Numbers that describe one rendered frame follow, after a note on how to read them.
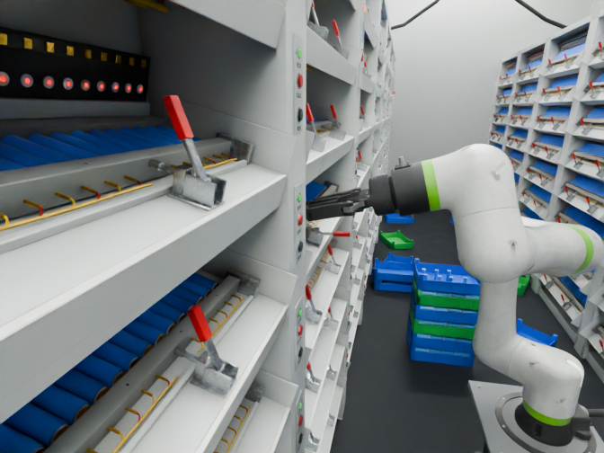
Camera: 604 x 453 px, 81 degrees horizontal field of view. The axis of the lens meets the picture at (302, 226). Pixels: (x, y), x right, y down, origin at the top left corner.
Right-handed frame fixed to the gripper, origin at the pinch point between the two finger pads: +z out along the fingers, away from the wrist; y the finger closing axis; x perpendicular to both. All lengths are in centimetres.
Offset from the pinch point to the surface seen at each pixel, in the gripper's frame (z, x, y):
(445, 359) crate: -24, 109, -94
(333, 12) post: -11, -45, -48
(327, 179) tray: 2.1, 1.4, -47.5
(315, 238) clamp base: -2.9, 6.8, -2.0
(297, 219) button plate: -7.3, -2.9, 18.5
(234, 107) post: -4.2, -20.0, 22.2
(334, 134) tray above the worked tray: -7.0, -12.3, -28.7
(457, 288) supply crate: -34, 71, -94
